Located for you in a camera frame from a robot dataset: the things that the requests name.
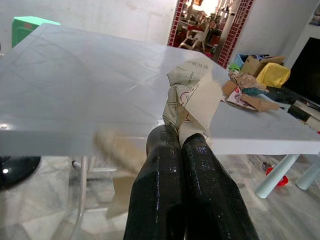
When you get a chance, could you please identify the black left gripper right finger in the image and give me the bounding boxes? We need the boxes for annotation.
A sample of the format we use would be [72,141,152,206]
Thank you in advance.
[181,133,261,240]

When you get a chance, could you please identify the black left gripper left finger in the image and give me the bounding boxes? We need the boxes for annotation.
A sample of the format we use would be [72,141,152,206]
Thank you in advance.
[123,124,183,240]

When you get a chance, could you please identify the grey printed paper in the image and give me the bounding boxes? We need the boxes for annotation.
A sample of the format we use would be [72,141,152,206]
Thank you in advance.
[106,58,224,221]

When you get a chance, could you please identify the red plastic toy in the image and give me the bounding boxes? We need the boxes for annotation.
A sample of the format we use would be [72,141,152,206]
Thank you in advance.
[262,161,290,188]

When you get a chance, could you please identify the pale blue cylindrical leg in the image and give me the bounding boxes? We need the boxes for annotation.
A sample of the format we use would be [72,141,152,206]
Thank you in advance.
[255,154,301,200]
[295,159,320,191]

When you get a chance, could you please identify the white metal table leg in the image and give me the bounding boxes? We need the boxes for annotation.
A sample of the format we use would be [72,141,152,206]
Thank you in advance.
[67,156,89,238]

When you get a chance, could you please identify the torn printed cardboard pack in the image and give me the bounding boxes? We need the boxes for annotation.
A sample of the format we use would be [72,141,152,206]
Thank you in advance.
[220,81,280,114]

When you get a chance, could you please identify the crumpled brown paper wrapper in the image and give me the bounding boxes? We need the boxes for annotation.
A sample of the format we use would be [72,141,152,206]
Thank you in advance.
[228,72,270,96]

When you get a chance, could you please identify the green plastic toy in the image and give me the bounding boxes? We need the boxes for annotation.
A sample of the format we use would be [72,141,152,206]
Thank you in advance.
[227,63,241,74]

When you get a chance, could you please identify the brown cardboard box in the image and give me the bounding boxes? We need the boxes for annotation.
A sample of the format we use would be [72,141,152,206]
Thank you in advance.
[240,55,286,79]

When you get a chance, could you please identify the yellow cloth bag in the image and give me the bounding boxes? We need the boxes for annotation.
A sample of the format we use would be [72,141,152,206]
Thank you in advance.
[255,62,292,89]

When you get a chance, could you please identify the blue storage box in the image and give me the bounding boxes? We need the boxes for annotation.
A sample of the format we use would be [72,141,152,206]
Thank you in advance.
[234,52,251,70]

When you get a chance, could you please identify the black standing fan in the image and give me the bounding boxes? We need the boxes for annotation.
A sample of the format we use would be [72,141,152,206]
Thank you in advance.
[0,155,42,190]

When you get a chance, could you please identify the white high chair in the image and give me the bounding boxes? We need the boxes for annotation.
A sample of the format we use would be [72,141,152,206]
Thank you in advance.
[178,29,209,54]

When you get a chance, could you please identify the black television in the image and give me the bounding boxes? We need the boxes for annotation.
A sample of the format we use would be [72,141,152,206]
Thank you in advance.
[284,37,320,101]

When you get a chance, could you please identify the narrow red tiled doorway pillar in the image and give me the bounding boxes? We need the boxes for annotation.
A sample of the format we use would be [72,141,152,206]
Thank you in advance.
[167,0,187,49]

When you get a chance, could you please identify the wide red tiled doorway pillar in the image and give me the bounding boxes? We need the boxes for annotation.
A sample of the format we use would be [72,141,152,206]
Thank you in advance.
[216,0,255,70]

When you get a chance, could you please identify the green plastic stool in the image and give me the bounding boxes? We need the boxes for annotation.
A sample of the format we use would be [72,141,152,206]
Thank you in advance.
[11,16,61,50]

